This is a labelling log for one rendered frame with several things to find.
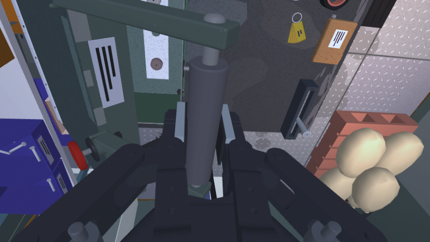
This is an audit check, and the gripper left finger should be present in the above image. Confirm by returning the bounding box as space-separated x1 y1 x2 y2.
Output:
12 102 188 242

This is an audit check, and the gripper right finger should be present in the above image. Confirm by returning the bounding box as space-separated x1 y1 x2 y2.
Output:
215 103 387 242

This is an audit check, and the grey cylinder handle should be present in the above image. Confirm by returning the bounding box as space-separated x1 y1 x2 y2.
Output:
184 47 231 189

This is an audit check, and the red button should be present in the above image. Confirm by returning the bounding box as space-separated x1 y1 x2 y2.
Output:
67 140 89 172

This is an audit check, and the grey shear pin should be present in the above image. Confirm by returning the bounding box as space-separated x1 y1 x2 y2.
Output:
295 117 313 139

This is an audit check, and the dark green chest body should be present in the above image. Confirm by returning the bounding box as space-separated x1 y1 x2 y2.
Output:
15 0 187 163

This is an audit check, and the white rack strip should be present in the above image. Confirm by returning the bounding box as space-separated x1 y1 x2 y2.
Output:
141 0 170 81

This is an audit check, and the black tray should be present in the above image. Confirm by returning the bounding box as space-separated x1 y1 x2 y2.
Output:
280 78 320 140

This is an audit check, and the blue drawer cabinet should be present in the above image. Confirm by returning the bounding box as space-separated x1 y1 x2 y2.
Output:
0 118 74 216

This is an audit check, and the grey shelf unit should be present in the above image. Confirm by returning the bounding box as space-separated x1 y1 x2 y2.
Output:
0 0 80 189

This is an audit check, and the brown box with white label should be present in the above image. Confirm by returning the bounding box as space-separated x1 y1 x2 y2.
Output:
310 17 359 65

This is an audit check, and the dark green flat bar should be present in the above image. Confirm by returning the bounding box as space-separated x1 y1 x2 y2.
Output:
50 0 241 52

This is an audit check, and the black and red roll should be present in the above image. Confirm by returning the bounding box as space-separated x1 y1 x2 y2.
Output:
319 0 350 11

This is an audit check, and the black box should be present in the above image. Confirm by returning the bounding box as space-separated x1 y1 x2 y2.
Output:
361 0 398 30

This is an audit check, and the yellow tag with key ring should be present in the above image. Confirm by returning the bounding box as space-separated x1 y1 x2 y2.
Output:
287 12 307 45

